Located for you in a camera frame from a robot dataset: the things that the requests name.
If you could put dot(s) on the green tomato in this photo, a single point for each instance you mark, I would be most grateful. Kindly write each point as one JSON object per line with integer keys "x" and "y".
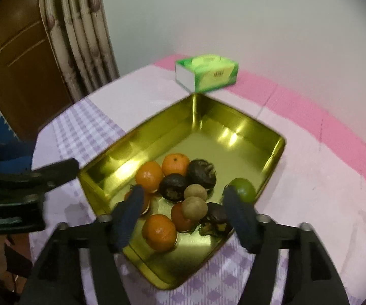
{"x": 245, "y": 190}

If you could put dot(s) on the brown longan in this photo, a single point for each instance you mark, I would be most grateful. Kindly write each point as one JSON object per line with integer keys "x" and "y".
{"x": 196, "y": 190}
{"x": 194, "y": 208}

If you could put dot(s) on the rattan chair frame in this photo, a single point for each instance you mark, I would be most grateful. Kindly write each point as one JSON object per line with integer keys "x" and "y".
{"x": 79, "y": 39}

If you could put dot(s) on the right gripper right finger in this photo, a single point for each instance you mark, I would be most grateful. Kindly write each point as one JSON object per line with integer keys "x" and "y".
{"x": 310, "y": 274}

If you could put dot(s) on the pink and purple tablecloth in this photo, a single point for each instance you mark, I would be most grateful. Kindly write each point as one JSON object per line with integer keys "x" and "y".
{"x": 306, "y": 166}

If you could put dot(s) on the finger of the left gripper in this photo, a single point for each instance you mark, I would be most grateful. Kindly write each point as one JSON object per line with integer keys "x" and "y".
{"x": 16, "y": 156}
{"x": 40, "y": 180}

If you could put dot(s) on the dark passion fruit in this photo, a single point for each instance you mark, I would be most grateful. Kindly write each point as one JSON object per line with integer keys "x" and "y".
{"x": 203, "y": 173}
{"x": 172, "y": 187}
{"x": 215, "y": 222}

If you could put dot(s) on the gold and maroon toffee tin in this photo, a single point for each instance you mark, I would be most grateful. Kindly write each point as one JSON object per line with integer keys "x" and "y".
{"x": 200, "y": 127}

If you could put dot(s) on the small red tomato with stem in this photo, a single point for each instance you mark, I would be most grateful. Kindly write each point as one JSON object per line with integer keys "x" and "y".
{"x": 144, "y": 201}

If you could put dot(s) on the oval orange mandarin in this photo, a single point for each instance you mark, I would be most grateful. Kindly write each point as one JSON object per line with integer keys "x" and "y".
{"x": 149, "y": 176}

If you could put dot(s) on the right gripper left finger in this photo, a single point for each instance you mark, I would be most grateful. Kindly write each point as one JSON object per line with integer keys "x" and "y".
{"x": 57, "y": 274}

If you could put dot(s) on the green tissue pack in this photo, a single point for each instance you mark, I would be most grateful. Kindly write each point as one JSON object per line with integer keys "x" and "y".
{"x": 205, "y": 73}

